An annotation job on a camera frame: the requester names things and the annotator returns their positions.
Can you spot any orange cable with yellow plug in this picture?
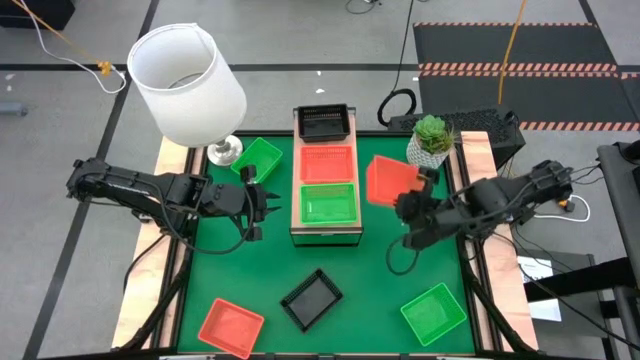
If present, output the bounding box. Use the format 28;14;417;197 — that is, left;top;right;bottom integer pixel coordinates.
10;0;114;77

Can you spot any white power cable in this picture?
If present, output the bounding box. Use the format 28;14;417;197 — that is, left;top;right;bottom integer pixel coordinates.
533;193;592;224

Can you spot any wooden side panel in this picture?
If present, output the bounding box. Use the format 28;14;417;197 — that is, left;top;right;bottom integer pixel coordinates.
448;130;540;352
110;135;206;350

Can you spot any wooden shelf with black frame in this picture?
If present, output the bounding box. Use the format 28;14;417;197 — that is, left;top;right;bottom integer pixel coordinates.
290;106;364;248

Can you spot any coiled black cable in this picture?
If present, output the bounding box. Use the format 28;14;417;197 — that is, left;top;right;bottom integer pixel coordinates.
376;0;419;129

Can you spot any black hazard-striped floor mat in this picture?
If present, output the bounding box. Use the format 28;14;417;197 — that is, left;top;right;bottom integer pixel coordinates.
417;69;640;133
412;21;619;71

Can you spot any white shade table lamp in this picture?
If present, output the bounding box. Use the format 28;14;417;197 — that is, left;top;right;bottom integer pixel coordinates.
126;22;248;167

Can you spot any black perforated computer case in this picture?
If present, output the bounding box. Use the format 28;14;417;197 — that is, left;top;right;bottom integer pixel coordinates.
387;104;527;171

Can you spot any black equipment case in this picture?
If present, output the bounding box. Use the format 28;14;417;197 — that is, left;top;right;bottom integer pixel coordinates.
0;0;77;31

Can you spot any orange plastic basket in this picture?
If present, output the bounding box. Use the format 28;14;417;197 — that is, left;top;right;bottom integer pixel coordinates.
298;144;357;185
365;154;426;209
197;297;266;360

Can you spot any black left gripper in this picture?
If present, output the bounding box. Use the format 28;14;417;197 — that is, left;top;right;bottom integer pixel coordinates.
215;165;283;242

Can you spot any black desk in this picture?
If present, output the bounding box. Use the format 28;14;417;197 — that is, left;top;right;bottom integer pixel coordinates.
597;141;640;291

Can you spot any white paper sheet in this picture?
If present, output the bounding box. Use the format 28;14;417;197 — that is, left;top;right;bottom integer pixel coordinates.
517;254;564;324

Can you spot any thin white cable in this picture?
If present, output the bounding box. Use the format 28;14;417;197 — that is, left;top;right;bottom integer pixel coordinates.
17;0;129;95

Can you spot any green table mat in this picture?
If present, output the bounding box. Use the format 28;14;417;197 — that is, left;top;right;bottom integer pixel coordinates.
177;134;476;355

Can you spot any green plastic basket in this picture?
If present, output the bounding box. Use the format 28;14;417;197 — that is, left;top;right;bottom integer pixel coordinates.
229;136;285;187
399;281;468;347
298;182;360;226

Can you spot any grey metal bar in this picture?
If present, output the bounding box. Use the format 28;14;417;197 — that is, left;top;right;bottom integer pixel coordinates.
0;101;29;118

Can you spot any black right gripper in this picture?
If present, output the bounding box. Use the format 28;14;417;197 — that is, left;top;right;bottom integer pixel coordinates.
394;168;442;251

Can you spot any succulent in white pot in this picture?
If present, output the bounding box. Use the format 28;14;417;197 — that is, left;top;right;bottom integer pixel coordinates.
405;114;456;173

